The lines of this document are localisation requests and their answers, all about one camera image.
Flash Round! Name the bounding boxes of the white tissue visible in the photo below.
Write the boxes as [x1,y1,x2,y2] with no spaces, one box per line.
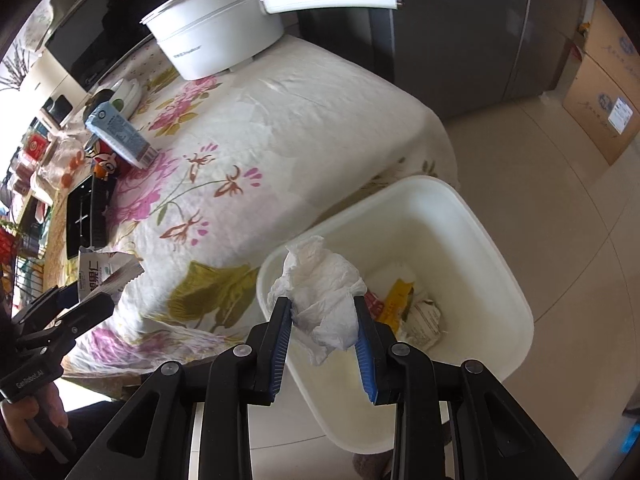
[267,235,367,366]

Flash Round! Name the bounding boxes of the cardboard box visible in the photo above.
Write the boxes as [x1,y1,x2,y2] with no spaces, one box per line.
[563,0,639,164]

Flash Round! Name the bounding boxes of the red cartoon drink can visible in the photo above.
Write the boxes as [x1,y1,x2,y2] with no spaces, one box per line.
[92,140,131,180]

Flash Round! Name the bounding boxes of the red crumpled package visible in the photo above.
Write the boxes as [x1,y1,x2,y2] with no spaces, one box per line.
[363,290,384,318]

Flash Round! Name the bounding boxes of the white plastic trash bin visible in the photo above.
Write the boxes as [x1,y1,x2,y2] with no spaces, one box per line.
[286,177,534,454]

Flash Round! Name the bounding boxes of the white pecan kernels bag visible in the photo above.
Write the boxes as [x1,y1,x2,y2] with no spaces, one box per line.
[77,248,144,304]

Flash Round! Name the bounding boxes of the blue milk carton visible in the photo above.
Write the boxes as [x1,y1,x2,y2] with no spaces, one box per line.
[85,101,157,169]

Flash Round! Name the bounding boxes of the black plastic food tray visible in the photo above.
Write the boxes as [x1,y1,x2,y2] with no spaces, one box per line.
[65,174,117,260]

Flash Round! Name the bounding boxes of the black microwave oven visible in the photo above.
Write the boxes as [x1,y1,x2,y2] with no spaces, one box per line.
[43,0,167,90]

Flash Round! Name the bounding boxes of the white ceramic plate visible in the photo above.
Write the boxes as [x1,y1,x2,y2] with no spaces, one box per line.
[110,78,142,119]

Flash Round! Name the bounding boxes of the white electric cooking pot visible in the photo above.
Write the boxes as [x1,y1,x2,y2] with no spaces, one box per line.
[141,0,402,80]

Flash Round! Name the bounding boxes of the red labelled box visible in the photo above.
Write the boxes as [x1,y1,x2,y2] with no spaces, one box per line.
[23,132,50,162]

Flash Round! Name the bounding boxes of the person left hand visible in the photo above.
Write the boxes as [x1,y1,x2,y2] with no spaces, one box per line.
[0,381,68,456]

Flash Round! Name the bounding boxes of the floral tablecloth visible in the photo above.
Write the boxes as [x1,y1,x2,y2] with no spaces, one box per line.
[63,36,458,396]

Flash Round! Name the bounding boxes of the stainless steel refrigerator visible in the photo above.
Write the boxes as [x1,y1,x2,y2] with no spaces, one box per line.
[299,0,584,118]

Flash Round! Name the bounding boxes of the yellow sandwich cookie wrapper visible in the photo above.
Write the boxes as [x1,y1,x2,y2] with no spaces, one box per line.
[375,278,414,333]

